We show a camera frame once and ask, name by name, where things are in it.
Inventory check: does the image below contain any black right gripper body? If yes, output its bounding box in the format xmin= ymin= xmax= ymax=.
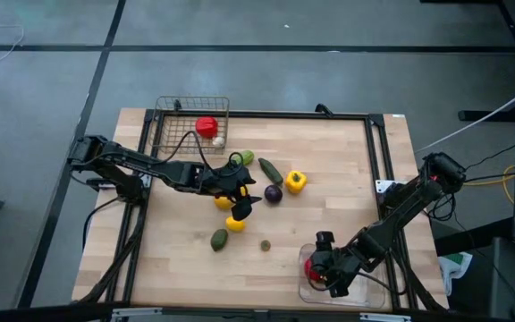
xmin=319 ymin=248 xmax=361 ymax=284

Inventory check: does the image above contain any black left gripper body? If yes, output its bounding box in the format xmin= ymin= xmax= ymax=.
xmin=194 ymin=163 xmax=237 ymax=198

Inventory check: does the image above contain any red tomato with green star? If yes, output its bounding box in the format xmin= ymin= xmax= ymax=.
xmin=303 ymin=258 xmax=324 ymax=283

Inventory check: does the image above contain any purple eggplant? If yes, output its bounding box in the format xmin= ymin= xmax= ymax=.
xmin=264 ymin=183 xmax=283 ymax=205

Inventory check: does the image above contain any dark green avocado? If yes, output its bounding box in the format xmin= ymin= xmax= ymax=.
xmin=209 ymin=228 xmax=230 ymax=253

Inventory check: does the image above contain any yellow bell pepper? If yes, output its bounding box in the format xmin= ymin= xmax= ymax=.
xmin=284 ymin=170 xmax=308 ymax=195

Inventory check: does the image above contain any red bell pepper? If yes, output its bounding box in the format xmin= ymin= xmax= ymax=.
xmin=195 ymin=115 xmax=219 ymax=140

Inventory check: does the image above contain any dark green cucumber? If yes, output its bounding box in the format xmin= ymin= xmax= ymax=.
xmin=257 ymin=157 xmax=284 ymax=187

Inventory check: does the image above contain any clear plastic tray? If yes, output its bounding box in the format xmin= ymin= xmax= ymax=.
xmin=297 ymin=242 xmax=388 ymax=309

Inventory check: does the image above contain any white and green bag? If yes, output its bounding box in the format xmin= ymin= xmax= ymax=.
xmin=437 ymin=251 xmax=474 ymax=297

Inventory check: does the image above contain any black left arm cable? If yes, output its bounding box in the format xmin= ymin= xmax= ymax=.
xmin=161 ymin=130 xmax=245 ymax=180

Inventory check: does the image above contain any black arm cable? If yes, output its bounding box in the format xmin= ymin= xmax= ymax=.
xmin=161 ymin=130 xmax=245 ymax=180
xmin=425 ymin=191 xmax=459 ymax=224

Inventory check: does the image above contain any white metal bracket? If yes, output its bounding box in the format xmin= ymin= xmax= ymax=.
xmin=359 ymin=312 xmax=413 ymax=322
xmin=111 ymin=307 xmax=164 ymax=322

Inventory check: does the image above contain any black metal table frame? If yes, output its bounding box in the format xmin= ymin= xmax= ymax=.
xmin=78 ymin=109 xmax=449 ymax=314

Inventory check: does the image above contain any wire mesh basket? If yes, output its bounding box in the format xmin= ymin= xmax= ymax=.
xmin=148 ymin=95 xmax=231 ymax=156

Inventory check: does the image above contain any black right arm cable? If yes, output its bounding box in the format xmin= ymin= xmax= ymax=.
xmin=425 ymin=191 xmax=459 ymax=224

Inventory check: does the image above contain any yellow cable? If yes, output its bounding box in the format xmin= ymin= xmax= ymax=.
xmin=462 ymin=164 xmax=515 ymax=205

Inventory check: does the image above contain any black table leg frame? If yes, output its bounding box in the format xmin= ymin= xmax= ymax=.
xmin=420 ymin=0 xmax=515 ymax=124

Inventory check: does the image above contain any black front rail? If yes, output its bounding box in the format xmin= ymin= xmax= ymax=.
xmin=0 ymin=301 xmax=451 ymax=322

